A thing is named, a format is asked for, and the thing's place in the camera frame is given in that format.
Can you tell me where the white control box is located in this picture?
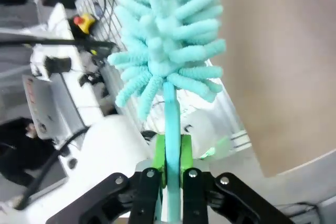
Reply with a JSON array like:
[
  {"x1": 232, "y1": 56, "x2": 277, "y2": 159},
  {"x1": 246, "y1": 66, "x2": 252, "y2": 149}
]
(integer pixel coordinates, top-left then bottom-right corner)
[{"x1": 22, "y1": 72, "x2": 88, "y2": 140}]

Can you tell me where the black cable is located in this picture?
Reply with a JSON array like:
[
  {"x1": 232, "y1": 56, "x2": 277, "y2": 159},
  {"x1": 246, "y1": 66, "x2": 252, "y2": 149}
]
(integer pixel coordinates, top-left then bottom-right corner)
[{"x1": 15, "y1": 126, "x2": 90, "y2": 207}]

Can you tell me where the yellow red emergency stop button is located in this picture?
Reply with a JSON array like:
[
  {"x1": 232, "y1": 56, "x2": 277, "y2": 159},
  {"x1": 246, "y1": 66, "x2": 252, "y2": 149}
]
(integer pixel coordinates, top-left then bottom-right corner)
[{"x1": 72, "y1": 13, "x2": 97, "y2": 36}]

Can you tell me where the black metal bar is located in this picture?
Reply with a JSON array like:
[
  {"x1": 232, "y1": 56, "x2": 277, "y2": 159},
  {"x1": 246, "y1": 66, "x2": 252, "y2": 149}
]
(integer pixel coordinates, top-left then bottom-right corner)
[{"x1": 0, "y1": 37, "x2": 118, "y2": 52}]

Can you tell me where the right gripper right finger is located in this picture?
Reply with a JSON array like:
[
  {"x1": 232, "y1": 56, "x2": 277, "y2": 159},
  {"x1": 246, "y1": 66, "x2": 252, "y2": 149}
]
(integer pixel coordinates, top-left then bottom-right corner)
[{"x1": 180, "y1": 134, "x2": 293, "y2": 224}]

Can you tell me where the teal microfiber duster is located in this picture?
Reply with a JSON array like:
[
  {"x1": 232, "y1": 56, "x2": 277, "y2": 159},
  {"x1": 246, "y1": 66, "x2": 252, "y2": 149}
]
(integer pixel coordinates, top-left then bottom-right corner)
[{"x1": 107, "y1": 0, "x2": 227, "y2": 224}]

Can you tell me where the person in black clothes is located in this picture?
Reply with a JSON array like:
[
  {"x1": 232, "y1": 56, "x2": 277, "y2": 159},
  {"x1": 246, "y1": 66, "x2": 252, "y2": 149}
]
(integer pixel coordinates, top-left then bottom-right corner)
[{"x1": 0, "y1": 118, "x2": 61, "y2": 183}]

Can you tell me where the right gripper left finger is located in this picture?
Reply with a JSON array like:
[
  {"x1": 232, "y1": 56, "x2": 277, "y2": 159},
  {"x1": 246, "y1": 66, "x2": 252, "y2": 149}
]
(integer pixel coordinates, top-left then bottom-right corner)
[{"x1": 46, "y1": 134, "x2": 166, "y2": 224}]

